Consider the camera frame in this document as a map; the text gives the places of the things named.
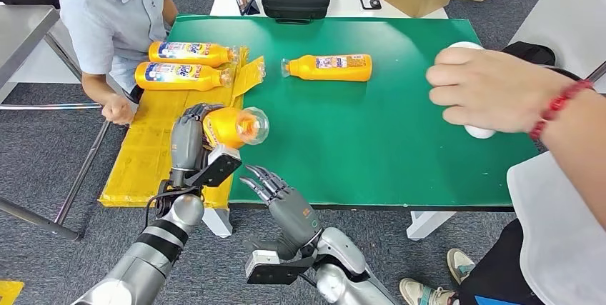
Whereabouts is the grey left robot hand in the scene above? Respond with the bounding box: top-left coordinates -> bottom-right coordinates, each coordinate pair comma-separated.
169,102 -> 227,186

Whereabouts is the person's hand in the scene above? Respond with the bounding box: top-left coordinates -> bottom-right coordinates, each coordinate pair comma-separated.
424,47 -> 576,134
101,94 -> 136,126

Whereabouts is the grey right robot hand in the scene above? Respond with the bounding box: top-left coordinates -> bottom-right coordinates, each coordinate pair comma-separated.
239,165 -> 324,262

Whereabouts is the white handheld device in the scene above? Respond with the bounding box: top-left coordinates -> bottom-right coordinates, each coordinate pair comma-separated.
444,41 -> 497,141

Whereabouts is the orange detergent bottle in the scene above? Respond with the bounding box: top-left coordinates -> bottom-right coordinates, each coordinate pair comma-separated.
148,41 -> 239,68
281,54 -> 373,82
134,61 -> 235,91
202,106 -> 270,150

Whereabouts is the yellow taped cardboard sheet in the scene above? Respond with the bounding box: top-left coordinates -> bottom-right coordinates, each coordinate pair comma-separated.
98,46 -> 266,209

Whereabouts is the black backpack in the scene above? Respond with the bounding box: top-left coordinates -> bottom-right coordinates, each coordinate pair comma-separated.
502,41 -> 557,65

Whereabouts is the white table leg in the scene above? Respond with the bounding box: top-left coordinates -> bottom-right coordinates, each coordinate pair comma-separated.
201,207 -> 234,239
406,211 -> 458,241

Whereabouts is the black round stool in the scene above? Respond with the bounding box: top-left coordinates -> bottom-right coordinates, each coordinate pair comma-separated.
558,66 -> 590,84

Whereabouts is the green table board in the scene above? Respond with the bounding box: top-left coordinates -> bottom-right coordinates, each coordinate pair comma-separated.
168,14 -> 541,212

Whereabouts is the person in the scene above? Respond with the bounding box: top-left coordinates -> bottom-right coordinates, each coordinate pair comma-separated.
59,0 -> 181,126
424,47 -> 606,305

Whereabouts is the steel table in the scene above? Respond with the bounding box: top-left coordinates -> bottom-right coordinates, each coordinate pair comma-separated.
0,4 -> 129,241

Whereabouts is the white sneaker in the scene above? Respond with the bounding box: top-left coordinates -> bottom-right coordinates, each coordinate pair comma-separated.
398,277 -> 458,305
446,248 -> 477,285

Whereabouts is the yellow floor marker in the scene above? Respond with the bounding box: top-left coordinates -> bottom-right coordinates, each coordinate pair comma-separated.
0,279 -> 26,305

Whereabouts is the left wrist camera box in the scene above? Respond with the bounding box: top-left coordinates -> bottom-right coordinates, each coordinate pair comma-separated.
187,144 -> 242,189

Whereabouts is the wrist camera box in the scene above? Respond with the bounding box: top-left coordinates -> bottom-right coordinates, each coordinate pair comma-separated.
187,144 -> 242,189
245,249 -> 316,286

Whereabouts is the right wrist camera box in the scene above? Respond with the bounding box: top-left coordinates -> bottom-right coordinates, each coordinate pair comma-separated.
245,249 -> 316,286

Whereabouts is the red bead bracelet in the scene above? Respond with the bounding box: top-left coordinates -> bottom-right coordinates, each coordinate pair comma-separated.
529,79 -> 595,141

